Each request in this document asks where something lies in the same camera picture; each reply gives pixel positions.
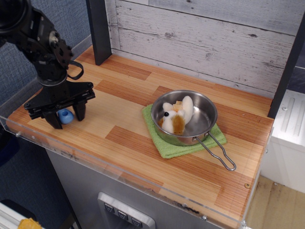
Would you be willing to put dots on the clear acrylic guard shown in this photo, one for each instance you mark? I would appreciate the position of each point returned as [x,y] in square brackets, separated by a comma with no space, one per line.
[114,134]

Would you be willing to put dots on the blue grey scoop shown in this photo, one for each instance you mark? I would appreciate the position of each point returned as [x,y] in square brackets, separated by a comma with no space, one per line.
[65,116]

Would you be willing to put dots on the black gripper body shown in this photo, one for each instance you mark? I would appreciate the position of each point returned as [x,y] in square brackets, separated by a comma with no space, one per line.
[51,99]

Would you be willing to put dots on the silver button panel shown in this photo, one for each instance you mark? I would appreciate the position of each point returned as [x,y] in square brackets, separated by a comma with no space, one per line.
[119,215]

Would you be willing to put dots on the yellow tape bundle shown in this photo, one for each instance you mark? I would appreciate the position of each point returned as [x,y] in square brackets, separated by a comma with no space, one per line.
[29,224]

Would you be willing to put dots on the black post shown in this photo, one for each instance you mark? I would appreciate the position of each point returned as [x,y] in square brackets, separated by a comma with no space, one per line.
[288,70]
[99,30]

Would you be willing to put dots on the grey cabinet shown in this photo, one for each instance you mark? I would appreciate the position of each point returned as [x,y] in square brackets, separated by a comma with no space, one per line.
[82,184]

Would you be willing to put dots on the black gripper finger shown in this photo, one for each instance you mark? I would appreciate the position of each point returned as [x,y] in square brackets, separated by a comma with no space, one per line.
[53,120]
[80,109]

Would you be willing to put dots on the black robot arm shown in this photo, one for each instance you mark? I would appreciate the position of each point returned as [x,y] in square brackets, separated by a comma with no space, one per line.
[35,36]

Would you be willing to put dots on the black left post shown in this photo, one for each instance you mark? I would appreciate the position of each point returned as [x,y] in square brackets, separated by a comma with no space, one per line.
[99,30]

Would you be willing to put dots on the white aluminium rail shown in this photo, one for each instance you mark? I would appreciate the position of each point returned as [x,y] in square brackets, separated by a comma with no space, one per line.
[289,124]

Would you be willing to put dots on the white brown plush toy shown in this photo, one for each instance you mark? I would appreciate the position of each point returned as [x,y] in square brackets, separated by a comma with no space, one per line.
[176,116]

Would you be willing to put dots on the black right post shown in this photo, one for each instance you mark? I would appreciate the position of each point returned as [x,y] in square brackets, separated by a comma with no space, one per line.
[288,70]

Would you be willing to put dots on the stainless steel pot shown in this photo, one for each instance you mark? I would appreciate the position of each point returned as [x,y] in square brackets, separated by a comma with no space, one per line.
[200,126]

